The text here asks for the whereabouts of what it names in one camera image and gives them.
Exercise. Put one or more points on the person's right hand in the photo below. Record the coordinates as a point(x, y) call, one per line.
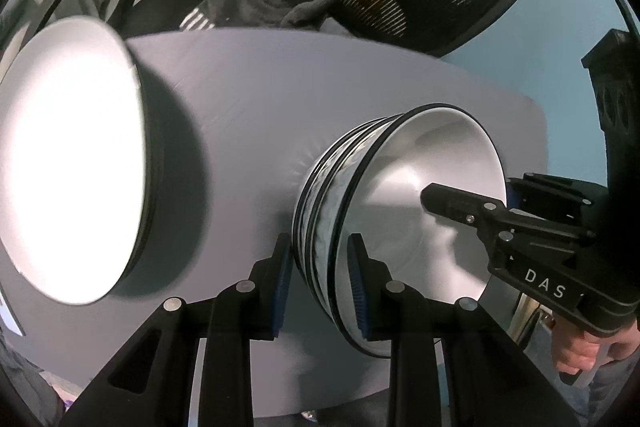
point(575, 349)

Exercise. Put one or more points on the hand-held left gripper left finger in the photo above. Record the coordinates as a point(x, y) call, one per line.
point(282, 289)

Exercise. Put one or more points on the white bowl black rim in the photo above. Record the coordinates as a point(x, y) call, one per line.
point(400, 207)

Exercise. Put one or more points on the grey blue pants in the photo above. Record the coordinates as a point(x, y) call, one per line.
point(610, 394)

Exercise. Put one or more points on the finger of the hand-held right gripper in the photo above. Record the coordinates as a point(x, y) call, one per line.
point(450, 202)
point(560, 197)

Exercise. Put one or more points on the grey duvet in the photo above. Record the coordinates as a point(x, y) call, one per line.
point(25, 377)

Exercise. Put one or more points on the white plate with dark rim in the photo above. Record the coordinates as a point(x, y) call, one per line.
point(157, 187)
point(75, 157)

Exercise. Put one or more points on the grey ribbed bowl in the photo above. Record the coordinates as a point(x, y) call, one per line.
point(330, 207)
point(302, 227)

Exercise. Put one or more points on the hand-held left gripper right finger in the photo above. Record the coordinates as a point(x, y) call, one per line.
point(357, 294)

